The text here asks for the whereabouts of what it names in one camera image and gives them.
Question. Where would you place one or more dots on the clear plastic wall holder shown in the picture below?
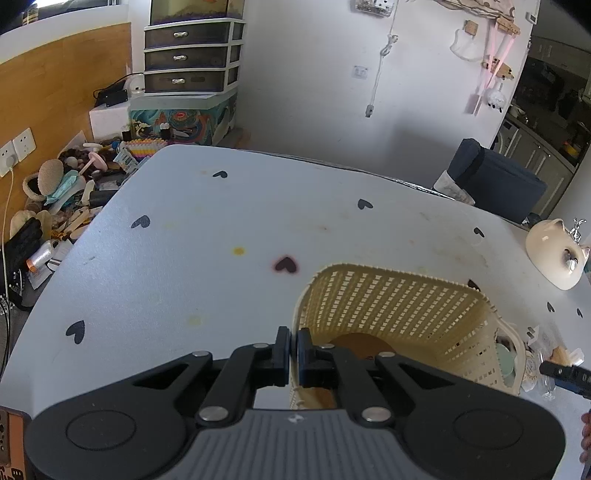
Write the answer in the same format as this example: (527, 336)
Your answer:
(374, 6)

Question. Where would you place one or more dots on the beige round hat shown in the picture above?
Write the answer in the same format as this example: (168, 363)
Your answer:
(50, 177)

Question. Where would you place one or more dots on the pink plastic toy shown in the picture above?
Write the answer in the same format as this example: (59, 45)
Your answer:
(97, 159)

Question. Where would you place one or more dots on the white plush ornament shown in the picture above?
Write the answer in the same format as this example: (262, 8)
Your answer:
(495, 98)

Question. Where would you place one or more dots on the glass jar with cork lid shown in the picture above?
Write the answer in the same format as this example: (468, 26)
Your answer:
(556, 364)

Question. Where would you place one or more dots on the grey plastic drawer cabinet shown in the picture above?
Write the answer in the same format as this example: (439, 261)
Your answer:
(184, 57)

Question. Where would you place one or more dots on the pink hanging ribbons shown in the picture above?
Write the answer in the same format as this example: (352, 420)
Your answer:
(494, 60)

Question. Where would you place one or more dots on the person's right hand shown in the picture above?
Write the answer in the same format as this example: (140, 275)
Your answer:
(587, 436)

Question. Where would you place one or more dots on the orange patterned box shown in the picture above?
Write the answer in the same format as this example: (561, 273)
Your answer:
(11, 443)

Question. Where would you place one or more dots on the white wall socket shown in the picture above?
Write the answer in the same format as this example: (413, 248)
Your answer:
(24, 144)
(7, 159)

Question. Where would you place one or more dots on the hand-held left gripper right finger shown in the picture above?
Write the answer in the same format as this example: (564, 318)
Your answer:
(301, 357)

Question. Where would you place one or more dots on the white wall switch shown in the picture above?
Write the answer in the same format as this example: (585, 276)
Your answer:
(360, 72)

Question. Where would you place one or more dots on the round cork coaster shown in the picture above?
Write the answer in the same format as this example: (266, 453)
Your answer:
(360, 347)

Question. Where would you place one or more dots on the cream ceramic cat pot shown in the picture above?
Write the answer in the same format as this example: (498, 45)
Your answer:
(549, 251)

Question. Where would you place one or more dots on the black glove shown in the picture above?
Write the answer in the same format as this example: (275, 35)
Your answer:
(25, 244)

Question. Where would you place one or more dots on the light green plastic piece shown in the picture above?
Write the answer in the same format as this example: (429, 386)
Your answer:
(505, 364)

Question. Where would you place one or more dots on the wooden wall hanger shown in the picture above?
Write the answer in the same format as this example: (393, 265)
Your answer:
(480, 8)

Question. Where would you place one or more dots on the cream plastic woven basket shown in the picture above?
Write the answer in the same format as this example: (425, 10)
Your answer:
(392, 300)

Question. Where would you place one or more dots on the black box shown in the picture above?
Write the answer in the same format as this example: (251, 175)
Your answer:
(111, 96)

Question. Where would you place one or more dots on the colourful printed box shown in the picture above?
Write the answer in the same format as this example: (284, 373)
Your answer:
(184, 122)

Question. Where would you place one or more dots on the dark blue chair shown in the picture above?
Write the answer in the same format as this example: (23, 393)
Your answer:
(503, 182)

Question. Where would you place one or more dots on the blue face mask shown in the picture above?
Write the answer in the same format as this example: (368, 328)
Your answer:
(67, 189)

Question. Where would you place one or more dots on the pastel bubble toy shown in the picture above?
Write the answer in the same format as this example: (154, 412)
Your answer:
(145, 148)

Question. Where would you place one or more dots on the grey kitchen cabinet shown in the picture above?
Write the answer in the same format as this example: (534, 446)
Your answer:
(535, 157)

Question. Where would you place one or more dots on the silver ornament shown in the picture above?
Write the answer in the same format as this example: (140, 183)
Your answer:
(576, 230)

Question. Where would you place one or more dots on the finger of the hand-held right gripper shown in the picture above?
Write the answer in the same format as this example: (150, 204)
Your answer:
(570, 377)

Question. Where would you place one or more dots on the white heart-print tablecloth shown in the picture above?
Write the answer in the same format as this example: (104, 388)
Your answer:
(207, 254)

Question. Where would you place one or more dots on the glass fish tank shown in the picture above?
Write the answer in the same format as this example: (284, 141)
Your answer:
(194, 10)

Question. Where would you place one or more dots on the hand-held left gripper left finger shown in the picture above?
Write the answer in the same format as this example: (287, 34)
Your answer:
(286, 355)

